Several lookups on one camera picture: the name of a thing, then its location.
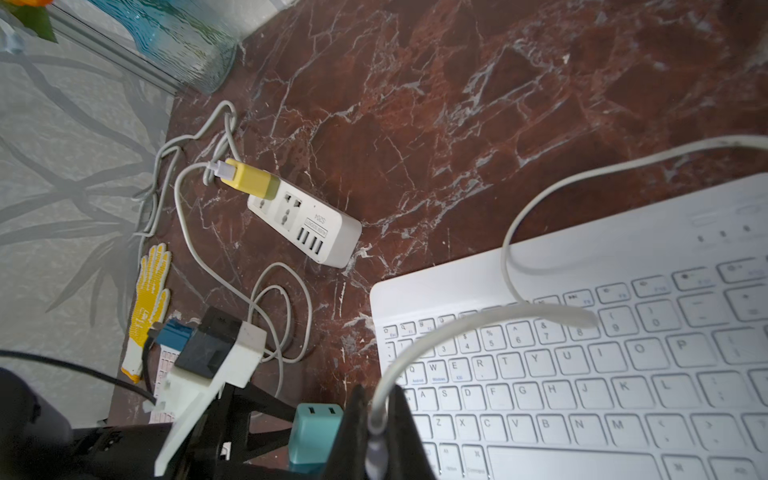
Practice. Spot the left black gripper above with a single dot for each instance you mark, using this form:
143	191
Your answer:
219	447

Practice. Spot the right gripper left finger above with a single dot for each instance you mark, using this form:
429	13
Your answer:
347	457

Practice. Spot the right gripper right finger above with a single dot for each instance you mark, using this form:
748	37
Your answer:
406	455

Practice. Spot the teal USB charger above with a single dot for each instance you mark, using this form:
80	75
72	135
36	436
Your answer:
313	433

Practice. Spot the white power strip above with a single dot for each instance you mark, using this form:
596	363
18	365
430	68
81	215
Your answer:
325	234

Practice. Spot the yellow USB charger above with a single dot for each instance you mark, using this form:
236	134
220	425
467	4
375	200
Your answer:
247	179

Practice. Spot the white wireless keyboard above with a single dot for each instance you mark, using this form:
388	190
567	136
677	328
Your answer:
670	384

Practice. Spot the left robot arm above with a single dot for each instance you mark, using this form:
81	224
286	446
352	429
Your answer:
37	442

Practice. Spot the yellow work glove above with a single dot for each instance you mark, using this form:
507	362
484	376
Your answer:
152	300

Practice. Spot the glass vase with flowers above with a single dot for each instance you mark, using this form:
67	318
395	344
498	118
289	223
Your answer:
177	44

